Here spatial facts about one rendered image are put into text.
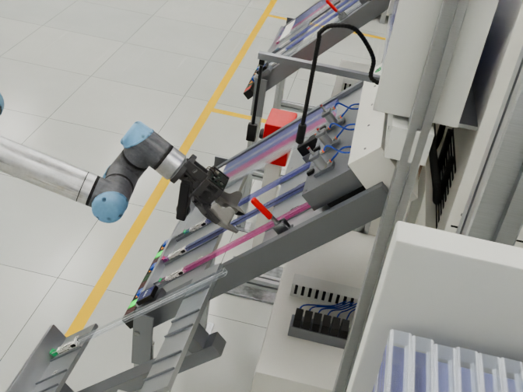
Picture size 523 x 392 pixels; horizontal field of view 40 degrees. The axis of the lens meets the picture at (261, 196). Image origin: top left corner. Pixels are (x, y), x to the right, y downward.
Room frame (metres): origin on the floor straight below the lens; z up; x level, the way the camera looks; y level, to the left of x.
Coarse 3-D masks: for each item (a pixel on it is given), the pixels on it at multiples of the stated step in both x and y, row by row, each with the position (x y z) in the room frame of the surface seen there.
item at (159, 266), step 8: (192, 208) 1.76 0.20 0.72; (184, 224) 1.68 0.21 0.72; (176, 232) 1.62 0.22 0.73; (168, 240) 1.58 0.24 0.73; (168, 248) 1.55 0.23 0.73; (160, 256) 1.51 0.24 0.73; (160, 264) 1.47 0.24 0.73; (152, 272) 1.44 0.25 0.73; (160, 272) 1.45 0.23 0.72; (152, 280) 1.41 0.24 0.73; (144, 288) 1.37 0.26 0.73; (136, 304) 1.31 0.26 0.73
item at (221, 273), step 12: (216, 276) 1.07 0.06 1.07; (192, 288) 1.07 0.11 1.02; (156, 300) 1.09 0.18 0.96; (168, 300) 1.08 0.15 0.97; (132, 312) 1.10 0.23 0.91; (144, 312) 1.08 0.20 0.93; (108, 324) 1.10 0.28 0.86; (120, 324) 1.09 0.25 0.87; (84, 336) 1.11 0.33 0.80; (96, 336) 1.10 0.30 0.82
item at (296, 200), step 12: (348, 96) 1.90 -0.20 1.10; (360, 96) 1.84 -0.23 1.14; (300, 156) 1.67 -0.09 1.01; (288, 168) 1.64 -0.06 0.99; (288, 180) 1.56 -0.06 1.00; (300, 180) 1.52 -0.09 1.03; (300, 192) 1.45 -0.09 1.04; (276, 204) 1.46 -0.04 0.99; (288, 204) 1.43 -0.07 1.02; (300, 204) 1.39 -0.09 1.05; (276, 216) 1.40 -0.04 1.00; (300, 216) 1.33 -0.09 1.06; (312, 216) 1.30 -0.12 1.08; (264, 240) 1.31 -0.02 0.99
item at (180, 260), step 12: (240, 180) 1.76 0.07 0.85; (228, 192) 1.73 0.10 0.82; (192, 216) 1.71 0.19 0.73; (204, 216) 1.66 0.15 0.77; (204, 228) 1.58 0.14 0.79; (216, 228) 1.53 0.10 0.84; (180, 240) 1.59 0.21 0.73; (192, 240) 1.54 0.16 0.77; (216, 240) 1.45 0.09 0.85; (192, 252) 1.47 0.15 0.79; (204, 252) 1.43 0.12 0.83; (168, 264) 1.48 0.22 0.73; (180, 264) 1.44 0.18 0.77; (204, 264) 1.36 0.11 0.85; (180, 276) 1.37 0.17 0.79; (192, 276) 1.33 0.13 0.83; (168, 288) 1.34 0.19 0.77
